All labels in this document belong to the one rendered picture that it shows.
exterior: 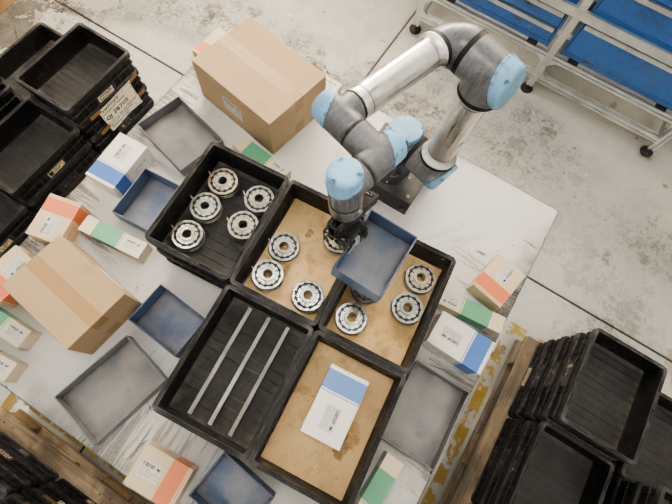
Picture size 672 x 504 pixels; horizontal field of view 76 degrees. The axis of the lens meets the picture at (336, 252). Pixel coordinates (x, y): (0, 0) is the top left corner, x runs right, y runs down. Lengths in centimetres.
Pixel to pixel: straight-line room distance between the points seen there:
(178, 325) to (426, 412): 88
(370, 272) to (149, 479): 88
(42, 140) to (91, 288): 111
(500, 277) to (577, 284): 113
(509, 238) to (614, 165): 151
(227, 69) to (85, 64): 93
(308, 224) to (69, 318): 79
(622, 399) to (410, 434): 93
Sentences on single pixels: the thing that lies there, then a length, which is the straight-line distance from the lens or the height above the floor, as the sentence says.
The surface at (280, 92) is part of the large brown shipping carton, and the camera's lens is 168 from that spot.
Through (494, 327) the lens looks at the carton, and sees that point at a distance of 159.
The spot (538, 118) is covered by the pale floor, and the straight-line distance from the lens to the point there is 311.
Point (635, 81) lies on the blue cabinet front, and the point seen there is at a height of 38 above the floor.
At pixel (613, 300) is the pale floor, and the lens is 281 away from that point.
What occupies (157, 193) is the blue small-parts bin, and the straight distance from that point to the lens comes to 176.
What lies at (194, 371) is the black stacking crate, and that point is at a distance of 141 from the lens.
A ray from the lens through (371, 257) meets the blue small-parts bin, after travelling 121.
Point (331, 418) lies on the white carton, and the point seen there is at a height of 92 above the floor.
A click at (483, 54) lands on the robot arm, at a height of 144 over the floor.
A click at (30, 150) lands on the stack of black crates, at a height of 38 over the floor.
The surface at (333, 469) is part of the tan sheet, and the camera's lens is 139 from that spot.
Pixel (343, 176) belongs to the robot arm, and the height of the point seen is 147.
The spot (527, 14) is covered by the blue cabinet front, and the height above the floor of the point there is 44.
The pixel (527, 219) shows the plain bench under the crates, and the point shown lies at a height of 70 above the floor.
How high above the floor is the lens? 220
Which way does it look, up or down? 71 degrees down
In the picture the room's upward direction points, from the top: 12 degrees clockwise
